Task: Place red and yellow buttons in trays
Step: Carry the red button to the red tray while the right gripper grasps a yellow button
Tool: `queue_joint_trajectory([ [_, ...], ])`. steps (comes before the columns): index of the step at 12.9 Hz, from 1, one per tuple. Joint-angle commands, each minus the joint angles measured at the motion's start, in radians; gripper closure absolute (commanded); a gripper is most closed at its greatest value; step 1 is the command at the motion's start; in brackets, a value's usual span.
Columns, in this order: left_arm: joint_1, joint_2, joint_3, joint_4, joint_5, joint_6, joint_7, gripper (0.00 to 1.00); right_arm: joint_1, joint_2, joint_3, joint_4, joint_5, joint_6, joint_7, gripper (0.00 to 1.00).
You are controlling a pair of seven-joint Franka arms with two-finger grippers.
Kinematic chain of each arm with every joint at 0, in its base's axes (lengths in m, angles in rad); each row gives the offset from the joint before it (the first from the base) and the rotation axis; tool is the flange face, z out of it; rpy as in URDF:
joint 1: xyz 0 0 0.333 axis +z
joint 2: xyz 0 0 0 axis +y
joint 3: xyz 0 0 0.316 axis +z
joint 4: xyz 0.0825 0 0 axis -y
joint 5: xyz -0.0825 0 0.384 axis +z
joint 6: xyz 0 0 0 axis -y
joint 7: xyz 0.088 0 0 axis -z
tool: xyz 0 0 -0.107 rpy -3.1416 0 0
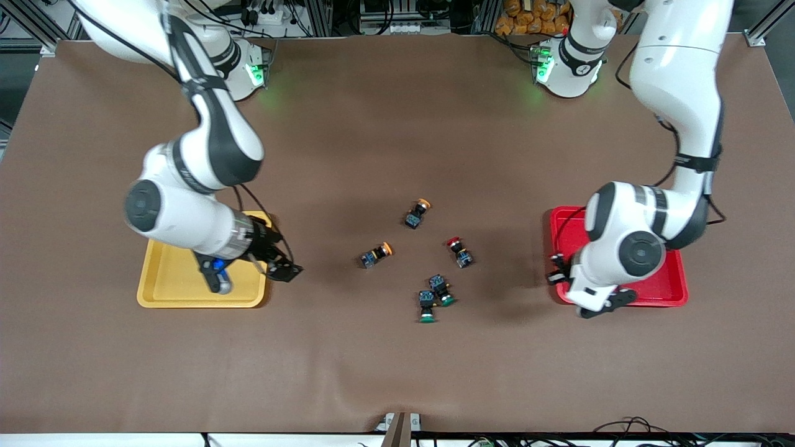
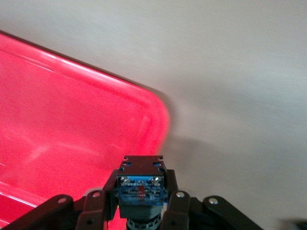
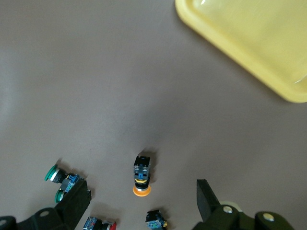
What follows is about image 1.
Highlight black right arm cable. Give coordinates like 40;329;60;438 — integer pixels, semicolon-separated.
233;183;296;264

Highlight brown table mat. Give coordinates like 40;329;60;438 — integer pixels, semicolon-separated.
0;34;795;434

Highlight red push button switch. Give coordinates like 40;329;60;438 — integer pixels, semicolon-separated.
446;237;474;269

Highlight black cable bundle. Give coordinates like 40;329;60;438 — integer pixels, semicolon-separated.
593;416;795;447

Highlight metal table clamp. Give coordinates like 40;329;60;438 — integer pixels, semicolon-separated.
376;412;422;447

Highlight yellow push button switch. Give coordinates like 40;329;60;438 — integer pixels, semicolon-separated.
404;198;433;230
361;242;394;269

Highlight red plastic tray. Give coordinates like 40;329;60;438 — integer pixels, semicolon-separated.
550;206;689;307

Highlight aluminium frame strut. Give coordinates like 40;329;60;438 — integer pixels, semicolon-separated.
0;0;81;58
742;0;795;47

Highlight white power strip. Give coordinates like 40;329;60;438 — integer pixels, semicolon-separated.
360;19;452;35
239;5;293;25

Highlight orange bagged goods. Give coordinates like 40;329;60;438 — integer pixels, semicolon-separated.
495;0;570;36

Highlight yellow plastic tray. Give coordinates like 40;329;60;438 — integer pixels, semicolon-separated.
137;211;273;309

